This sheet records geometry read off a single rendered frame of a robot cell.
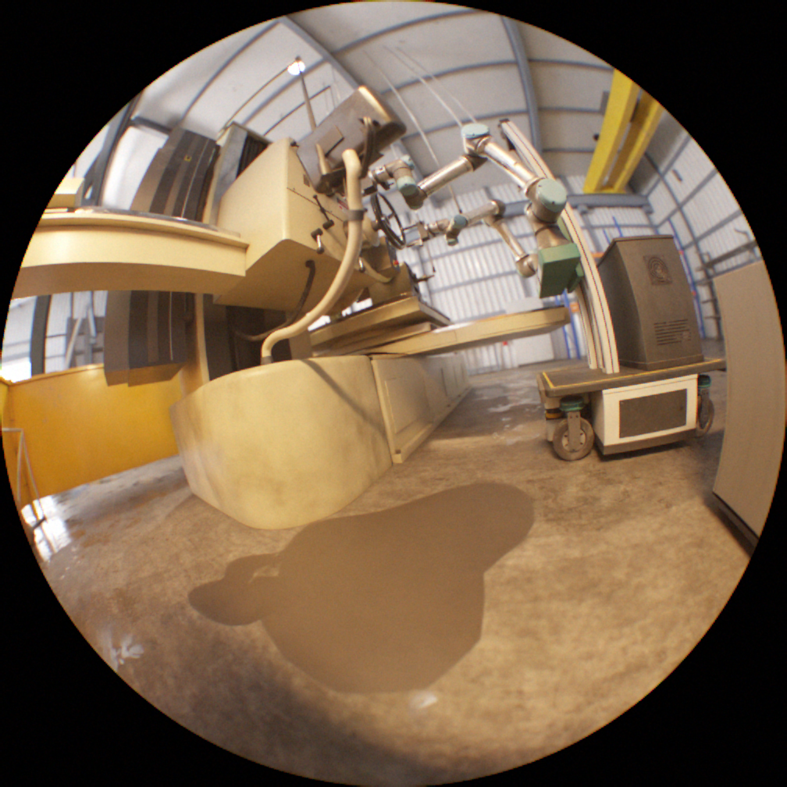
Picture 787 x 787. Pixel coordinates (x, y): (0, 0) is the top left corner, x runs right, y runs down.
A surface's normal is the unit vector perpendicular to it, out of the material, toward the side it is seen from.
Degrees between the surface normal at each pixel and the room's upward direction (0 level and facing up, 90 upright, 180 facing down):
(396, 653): 0
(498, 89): 169
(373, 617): 0
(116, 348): 90
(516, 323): 90
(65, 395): 90
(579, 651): 0
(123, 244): 90
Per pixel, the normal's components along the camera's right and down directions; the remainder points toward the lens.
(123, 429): 0.88, -0.15
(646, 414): -0.53, 0.17
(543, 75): 0.11, 0.99
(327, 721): -0.20, -0.98
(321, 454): 0.76, -0.11
